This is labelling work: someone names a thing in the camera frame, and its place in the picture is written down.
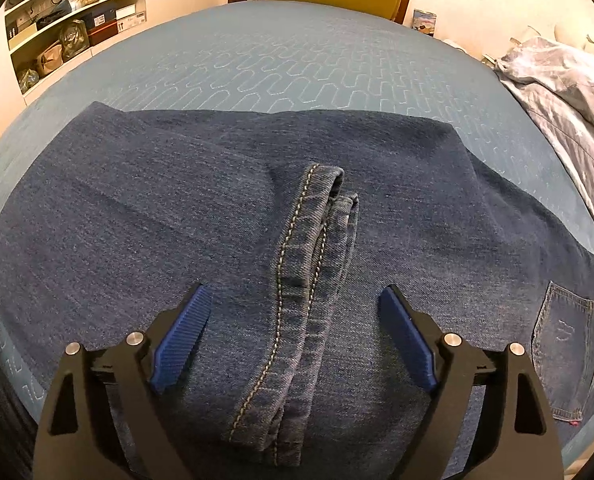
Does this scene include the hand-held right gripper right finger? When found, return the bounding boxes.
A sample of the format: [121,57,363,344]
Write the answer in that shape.
[378,284,563,480]

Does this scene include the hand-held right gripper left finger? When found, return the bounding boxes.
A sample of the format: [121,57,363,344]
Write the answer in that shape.
[34,282,213,480]

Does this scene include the blue denim pants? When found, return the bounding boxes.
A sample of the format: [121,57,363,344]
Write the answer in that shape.
[0,101,594,480]

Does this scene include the grey star-print duvet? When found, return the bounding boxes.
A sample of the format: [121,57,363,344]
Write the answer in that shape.
[494,35,594,261]

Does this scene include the bed with blue quilted cover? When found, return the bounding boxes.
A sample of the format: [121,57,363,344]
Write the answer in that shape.
[0,0,594,480]

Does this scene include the tan handbag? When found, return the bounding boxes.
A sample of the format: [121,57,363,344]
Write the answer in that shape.
[34,42,65,78]

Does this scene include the dark red box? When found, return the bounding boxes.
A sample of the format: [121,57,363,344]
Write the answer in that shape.
[88,25,118,46]

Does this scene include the green plastic bag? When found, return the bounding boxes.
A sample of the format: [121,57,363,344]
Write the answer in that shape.
[59,20,90,61]

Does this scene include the white shoe box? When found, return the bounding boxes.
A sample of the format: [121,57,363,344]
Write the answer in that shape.
[109,5,145,28]

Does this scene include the dark blue box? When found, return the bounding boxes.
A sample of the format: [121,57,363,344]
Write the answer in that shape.
[84,10,115,31]

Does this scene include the small pale box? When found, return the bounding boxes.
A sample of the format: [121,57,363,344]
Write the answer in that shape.
[7,17,38,51]

